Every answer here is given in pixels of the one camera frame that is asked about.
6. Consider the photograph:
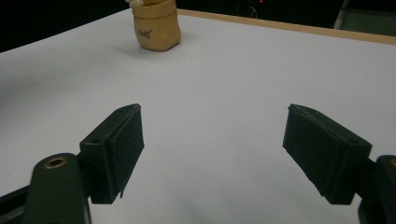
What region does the white table board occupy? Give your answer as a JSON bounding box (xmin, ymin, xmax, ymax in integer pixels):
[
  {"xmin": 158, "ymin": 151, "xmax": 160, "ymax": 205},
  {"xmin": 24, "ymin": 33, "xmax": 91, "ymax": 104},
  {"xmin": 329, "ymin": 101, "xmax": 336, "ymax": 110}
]
[{"xmin": 0, "ymin": 7, "xmax": 396, "ymax": 224}]

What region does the white metal desk frame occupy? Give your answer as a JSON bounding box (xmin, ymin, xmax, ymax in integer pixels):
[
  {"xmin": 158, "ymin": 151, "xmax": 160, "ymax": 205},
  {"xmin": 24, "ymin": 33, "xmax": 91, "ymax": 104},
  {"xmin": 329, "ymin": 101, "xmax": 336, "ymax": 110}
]
[{"xmin": 332, "ymin": 0, "xmax": 396, "ymax": 37}]

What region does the wooden table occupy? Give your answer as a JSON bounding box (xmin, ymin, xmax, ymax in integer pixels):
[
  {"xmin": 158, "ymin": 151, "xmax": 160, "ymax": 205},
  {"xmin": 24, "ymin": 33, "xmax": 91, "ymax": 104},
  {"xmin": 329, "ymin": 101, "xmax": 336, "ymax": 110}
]
[{"xmin": 176, "ymin": 7, "xmax": 396, "ymax": 47}]

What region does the brown paper pen holder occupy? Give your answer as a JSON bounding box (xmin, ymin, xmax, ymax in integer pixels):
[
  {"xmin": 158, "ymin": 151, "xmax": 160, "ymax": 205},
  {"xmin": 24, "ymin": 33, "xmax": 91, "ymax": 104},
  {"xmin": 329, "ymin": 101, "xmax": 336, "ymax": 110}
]
[{"xmin": 130, "ymin": 0, "xmax": 182, "ymax": 52}]

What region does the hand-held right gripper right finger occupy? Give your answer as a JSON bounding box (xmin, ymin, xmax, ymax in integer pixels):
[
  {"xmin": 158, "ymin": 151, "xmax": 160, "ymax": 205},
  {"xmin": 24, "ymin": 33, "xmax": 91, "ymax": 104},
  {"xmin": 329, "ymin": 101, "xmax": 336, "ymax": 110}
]
[{"xmin": 281, "ymin": 103, "xmax": 374, "ymax": 206}]

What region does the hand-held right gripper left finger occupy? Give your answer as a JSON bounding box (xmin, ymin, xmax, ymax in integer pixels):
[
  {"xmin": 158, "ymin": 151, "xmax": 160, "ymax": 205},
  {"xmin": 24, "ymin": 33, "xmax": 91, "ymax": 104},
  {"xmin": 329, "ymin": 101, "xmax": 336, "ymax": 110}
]
[{"xmin": 78, "ymin": 103, "xmax": 146, "ymax": 205}]

